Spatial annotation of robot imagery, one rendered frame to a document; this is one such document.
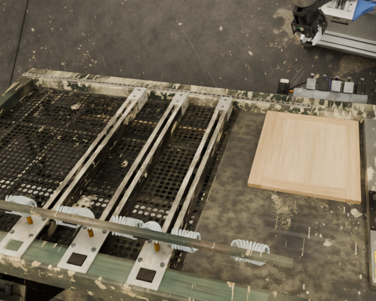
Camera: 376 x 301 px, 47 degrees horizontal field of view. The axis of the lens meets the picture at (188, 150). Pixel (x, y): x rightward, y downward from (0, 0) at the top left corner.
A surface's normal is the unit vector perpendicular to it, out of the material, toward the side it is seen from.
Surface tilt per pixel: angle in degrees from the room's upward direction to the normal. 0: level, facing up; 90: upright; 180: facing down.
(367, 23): 0
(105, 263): 57
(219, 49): 0
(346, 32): 0
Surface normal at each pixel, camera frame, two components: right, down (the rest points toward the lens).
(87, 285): -0.29, 0.59
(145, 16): -0.26, 0.06
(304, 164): -0.04, -0.79
